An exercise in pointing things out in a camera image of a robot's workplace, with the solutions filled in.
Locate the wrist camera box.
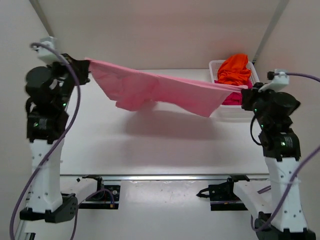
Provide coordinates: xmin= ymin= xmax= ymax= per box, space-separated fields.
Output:
xmin=258 ymin=69 xmax=290 ymax=93
xmin=36 ymin=36 xmax=60 ymax=63

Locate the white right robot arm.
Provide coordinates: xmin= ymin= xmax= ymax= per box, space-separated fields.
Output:
xmin=233 ymin=82 xmax=316 ymax=240

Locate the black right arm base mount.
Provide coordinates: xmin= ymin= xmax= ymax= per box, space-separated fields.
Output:
xmin=196 ymin=174 xmax=257 ymax=211

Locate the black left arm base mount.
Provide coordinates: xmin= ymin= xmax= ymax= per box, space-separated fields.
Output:
xmin=76 ymin=174 xmax=121 ymax=210

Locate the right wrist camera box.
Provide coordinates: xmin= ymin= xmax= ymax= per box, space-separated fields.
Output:
xmin=258 ymin=69 xmax=290 ymax=93

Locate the aluminium table edge rail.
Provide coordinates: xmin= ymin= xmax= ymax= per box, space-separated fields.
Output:
xmin=59 ymin=174 xmax=271 ymax=182

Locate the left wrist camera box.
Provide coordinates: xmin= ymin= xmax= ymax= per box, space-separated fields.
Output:
xmin=36 ymin=36 xmax=60 ymax=63

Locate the light pink t-shirt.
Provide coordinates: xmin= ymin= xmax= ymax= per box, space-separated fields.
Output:
xmin=89 ymin=59 xmax=247 ymax=118

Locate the orange t-shirt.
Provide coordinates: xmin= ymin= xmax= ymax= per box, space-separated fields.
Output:
xmin=216 ymin=53 xmax=252 ymax=87

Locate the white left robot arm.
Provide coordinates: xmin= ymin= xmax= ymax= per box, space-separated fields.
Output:
xmin=19 ymin=60 xmax=78 ymax=224

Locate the magenta t-shirt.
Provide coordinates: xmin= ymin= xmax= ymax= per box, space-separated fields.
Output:
xmin=217 ymin=79 xmax=253 ymax=106

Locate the white perforated plastic basket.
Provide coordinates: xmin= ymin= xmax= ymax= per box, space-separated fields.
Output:
xmin=209 ymin=60 xmax=260 ymax=122

